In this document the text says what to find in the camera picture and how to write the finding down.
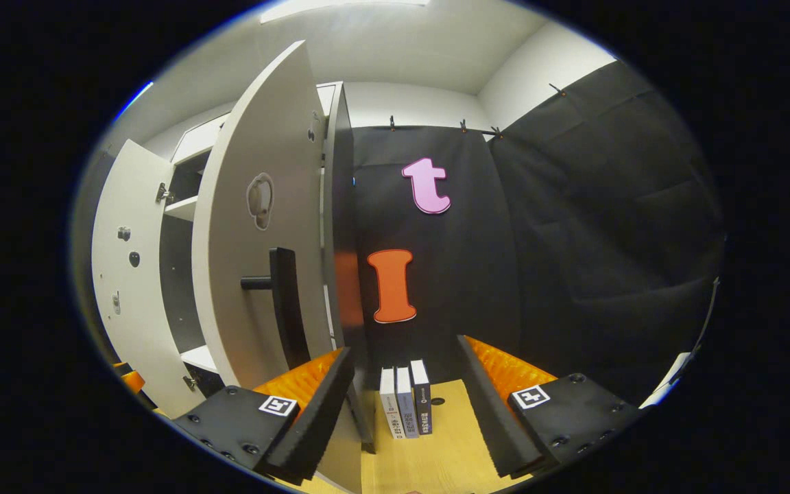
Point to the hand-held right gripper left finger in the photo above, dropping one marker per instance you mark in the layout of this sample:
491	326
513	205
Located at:
323	412

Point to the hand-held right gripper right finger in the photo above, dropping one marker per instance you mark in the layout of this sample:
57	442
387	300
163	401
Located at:
487	412

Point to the white cabinet door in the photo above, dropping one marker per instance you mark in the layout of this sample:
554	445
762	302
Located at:
258	123
141	309

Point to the white box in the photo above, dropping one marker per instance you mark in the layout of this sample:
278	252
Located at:
389	405

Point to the pale blue box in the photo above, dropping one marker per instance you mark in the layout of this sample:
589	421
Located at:
407	405

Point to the white cabinet shelf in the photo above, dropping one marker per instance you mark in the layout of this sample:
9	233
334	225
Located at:
199	358
182	208

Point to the white flat panel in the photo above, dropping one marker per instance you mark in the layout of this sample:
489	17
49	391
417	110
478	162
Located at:
666	381

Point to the black backdrop cloth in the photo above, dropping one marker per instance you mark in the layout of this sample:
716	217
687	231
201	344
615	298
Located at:
573	240

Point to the white cabinet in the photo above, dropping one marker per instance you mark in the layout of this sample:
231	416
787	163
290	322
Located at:
343	206

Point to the metal door hinge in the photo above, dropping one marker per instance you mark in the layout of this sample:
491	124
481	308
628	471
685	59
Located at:
164	193

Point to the white cabinet drawer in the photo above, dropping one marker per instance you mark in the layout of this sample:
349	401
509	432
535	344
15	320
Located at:
199	140

